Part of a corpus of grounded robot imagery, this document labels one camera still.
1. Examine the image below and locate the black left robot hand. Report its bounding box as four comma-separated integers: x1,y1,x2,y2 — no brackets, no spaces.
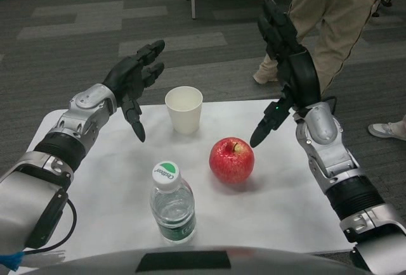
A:
101,39,166,144

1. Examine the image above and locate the grey white sneaker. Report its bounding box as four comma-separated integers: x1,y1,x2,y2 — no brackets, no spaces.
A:
367,122,406,142

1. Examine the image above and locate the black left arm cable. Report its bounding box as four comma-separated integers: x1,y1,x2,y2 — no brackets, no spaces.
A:
23,198,78,253

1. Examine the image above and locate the clear plastic water bottle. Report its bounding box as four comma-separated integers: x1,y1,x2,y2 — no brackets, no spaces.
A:
150,160,197,245

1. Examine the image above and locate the red apple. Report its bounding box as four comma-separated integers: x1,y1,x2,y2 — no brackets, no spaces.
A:
208,137,256,185

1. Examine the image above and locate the white paper cup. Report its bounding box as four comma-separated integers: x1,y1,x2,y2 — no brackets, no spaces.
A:
164,86,204,135

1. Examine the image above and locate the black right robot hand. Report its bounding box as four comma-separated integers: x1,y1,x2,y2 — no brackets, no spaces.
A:
249,0,320,148

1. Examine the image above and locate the silver robot chest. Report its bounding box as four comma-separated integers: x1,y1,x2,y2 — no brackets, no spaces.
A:
18,246,375,275

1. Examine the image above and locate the person in beige trousers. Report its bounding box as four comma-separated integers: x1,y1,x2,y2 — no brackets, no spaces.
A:
252,0,386,98

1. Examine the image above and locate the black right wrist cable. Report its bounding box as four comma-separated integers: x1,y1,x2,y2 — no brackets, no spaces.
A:
323,96,339,114

